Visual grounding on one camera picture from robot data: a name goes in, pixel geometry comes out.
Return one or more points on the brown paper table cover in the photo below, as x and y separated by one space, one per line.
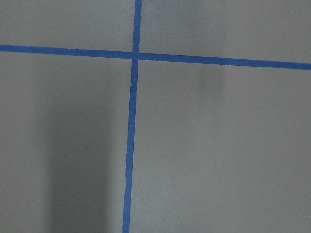
155 116

